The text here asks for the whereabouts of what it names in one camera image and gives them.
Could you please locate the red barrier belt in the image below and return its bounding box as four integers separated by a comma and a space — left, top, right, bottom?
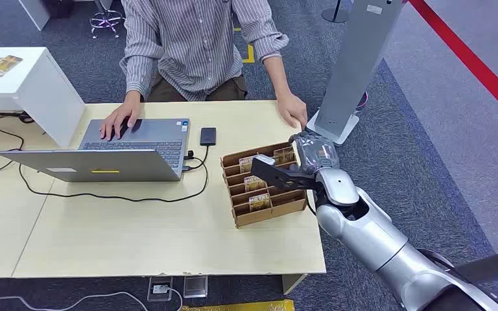
407, 0, 498, 129

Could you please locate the person's left hand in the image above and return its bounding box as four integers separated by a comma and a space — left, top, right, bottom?
276, 92, 309, 131

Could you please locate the person at desk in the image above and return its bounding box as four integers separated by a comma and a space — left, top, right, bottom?
119, 0, 291, 103

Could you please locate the desk leg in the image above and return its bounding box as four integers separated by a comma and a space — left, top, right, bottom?
281, 273, 308, 295

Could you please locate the brown cardboard card holder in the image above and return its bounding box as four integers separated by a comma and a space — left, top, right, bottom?
220, 141, 309, 229

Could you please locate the floor socket with plug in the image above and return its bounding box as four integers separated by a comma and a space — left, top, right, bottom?
147, 276, 174, 303

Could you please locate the round stanchion base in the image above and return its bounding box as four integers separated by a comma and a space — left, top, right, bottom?
321, 0, 351, 24

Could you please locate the white cabinet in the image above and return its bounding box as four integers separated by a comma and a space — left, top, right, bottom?
0, 46, 87, 148

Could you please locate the empty floor socket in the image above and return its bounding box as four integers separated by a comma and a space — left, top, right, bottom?
182, 275, 209, 299

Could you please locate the gold patterned card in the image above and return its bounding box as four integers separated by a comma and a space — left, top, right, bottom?
243, 176, 268, 192
238, 156, 256, 174
248, 193, 272, 213

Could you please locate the chrome chair base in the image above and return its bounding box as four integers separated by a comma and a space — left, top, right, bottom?
88, 0, 126, 40

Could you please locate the yellow floor tape strip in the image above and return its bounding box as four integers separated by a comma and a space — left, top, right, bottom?
233, 27, 256, 65

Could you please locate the black smartphone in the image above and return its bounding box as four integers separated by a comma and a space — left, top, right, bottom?
200, 126, 217, 147

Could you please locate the white furniture panel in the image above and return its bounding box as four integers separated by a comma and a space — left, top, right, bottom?
17, 0, 53, 32

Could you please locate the gold floor tape outline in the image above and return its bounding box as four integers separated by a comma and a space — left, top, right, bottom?
179, 299, 296, 311

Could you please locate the short black phone cable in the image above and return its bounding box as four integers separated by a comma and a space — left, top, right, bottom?
182, 144, 211, 172

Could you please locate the grey kiosk stand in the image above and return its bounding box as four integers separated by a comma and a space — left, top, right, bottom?
306, 0, 405, 146

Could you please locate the black cable bundle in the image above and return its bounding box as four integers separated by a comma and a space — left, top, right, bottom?
0, 110, 36, 125

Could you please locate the white cable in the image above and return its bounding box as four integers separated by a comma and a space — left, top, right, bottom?
0, 287, 185, 311

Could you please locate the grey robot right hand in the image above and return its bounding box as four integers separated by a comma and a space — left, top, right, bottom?
289, 130, 341, 174

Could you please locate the long black laptop cable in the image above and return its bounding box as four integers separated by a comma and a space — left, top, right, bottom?
18, 156, 210, 203

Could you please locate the patterned card on cabinet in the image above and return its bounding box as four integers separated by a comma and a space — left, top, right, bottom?
0, 54, 24, 78

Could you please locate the silver laptop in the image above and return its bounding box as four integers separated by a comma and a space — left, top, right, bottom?
0, 118, 191, 183

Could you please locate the person's right hand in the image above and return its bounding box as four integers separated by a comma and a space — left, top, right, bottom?
99, 100, 143, 142

